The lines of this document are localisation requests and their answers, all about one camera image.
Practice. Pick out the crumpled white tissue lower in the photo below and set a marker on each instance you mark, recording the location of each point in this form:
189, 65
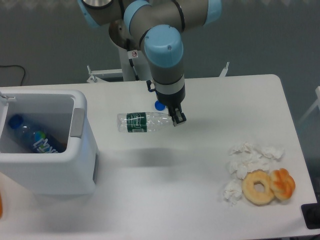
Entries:
233, 192

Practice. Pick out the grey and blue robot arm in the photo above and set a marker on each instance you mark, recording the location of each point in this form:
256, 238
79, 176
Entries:
157, 32

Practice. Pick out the crumpled white tissue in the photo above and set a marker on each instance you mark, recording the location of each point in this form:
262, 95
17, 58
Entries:
233, 192
248, 157

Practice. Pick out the white trash bin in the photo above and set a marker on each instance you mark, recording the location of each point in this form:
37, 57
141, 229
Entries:
64, 114

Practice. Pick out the orange object at left edge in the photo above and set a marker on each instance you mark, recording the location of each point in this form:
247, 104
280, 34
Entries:
1, 207

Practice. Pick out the clear green-label plastic bottle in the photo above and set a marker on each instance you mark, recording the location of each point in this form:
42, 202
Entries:
142, 122

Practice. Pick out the blue bottle cap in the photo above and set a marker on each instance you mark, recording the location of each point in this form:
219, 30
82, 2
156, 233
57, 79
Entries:
159, 106

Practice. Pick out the black device at edge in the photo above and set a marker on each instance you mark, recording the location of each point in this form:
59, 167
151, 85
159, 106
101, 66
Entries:
311, 215

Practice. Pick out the blue-label bottle in bin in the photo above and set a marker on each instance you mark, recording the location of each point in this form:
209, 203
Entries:
34, 136

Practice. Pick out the ring donut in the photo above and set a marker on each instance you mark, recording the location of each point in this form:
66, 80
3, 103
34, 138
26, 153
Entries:
256, 188

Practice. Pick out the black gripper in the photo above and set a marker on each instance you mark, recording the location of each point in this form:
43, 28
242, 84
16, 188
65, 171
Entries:
173, 103

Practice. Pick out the white frame at right edge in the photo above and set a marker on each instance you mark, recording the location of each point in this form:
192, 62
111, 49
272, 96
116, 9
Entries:
312, 111

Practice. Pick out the orange glazed twisted bun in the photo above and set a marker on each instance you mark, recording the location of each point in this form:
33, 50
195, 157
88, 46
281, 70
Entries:
282, 184

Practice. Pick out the crumpled white tissue upper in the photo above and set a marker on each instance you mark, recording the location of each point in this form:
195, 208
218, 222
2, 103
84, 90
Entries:
248, 157

